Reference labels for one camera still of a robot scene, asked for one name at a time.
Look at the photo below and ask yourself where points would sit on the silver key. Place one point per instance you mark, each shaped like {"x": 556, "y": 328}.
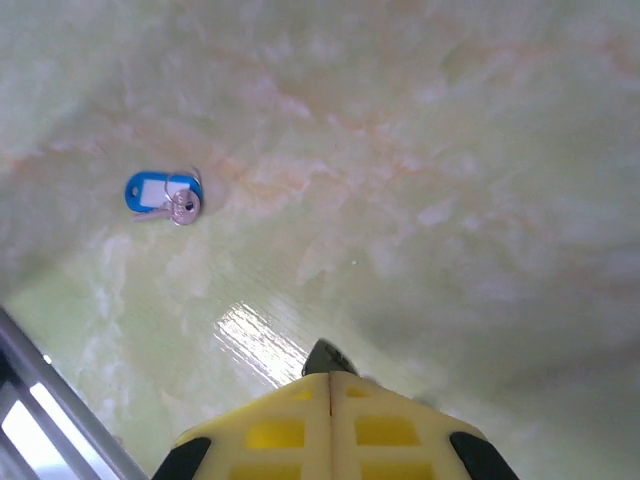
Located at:
{"x": 184, "y": 211}

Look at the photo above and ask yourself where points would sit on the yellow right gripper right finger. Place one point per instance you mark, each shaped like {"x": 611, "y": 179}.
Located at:
{"x": 390, "y": 435}

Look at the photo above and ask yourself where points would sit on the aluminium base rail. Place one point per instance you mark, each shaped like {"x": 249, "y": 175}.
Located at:
{"x": 45, "y": 385}

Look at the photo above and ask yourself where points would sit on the blue plastic key tag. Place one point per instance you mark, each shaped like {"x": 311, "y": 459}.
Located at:
{"x": 142, "y": 192}

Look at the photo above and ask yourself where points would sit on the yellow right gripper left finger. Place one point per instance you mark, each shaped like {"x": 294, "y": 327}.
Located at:
{"x": 270, "y": 435}

